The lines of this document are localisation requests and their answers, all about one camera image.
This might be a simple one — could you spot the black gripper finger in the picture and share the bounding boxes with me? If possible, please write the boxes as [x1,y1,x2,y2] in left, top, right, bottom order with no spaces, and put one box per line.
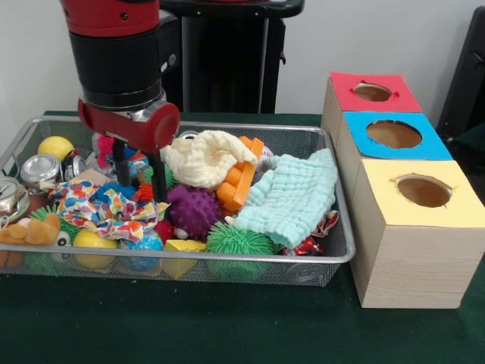
[150,150,169,202]
[112,139,133,188]

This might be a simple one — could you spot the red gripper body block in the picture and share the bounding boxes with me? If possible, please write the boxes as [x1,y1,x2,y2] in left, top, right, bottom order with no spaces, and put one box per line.
[77,96,182,155]

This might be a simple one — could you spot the mint green knitted cloth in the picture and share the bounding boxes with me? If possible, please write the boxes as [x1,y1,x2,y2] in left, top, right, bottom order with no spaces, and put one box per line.
[234,148,340,249]

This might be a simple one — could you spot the shallow silver mesh bin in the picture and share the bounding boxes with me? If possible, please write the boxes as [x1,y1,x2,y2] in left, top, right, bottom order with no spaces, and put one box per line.
[0,115,357,288]

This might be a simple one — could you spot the wooden box with three holes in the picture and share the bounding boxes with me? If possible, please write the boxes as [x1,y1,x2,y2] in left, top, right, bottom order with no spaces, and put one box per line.
[320,73,485,309]

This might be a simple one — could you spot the purple knobbly ball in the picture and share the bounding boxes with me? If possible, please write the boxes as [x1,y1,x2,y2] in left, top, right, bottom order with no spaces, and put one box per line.
[164,184,222,243]

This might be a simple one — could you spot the cream knitted cloth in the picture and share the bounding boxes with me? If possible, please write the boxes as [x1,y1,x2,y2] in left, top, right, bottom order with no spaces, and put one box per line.
[160,130,260,190]

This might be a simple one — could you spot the colourful dotted cloth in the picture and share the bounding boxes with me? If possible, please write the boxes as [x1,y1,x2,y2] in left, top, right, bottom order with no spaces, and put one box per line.
[39,177,171,243]
[314,209,340,238]

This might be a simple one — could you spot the yellow ball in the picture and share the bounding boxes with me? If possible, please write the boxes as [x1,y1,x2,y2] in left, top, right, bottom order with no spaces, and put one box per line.
[36,135,75,162]

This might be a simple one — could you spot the silver drink can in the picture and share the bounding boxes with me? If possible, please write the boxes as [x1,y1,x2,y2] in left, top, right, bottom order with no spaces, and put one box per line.
[19,153,64,187]

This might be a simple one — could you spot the orange plastic block toy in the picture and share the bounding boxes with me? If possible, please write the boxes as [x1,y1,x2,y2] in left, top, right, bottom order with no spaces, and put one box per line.
[216,136,266,214]

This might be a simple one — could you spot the green spiky rubber ball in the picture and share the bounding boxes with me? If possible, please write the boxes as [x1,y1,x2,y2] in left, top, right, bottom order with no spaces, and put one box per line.
[205,221,276,280]

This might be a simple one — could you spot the brown plush toy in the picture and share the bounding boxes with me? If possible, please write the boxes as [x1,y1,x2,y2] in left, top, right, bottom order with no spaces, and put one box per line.
[0,214,62,246]

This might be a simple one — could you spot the dark green table cloth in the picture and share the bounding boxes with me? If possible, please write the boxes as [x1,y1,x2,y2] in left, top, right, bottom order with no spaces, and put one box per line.
[0,109,485,364]

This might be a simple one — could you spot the black office chair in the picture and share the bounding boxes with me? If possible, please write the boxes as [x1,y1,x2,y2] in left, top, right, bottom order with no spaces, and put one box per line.
[435,5,485,132]

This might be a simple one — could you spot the dark green cloth side table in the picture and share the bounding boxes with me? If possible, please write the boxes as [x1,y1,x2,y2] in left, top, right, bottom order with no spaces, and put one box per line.
[452,121,485,153]

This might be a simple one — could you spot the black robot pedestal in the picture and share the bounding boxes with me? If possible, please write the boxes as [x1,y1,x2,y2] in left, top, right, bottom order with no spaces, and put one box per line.
[158,0,306,114]

